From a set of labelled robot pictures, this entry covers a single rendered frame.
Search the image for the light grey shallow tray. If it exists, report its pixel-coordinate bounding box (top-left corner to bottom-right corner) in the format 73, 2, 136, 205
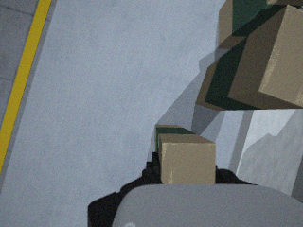
228, 109, 303, 201

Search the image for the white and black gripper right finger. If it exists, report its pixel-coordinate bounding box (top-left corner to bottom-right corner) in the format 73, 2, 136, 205
215, 165, 252, 184

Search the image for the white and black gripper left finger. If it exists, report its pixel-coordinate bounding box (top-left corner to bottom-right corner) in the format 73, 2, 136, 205
87, 152, 163, 227

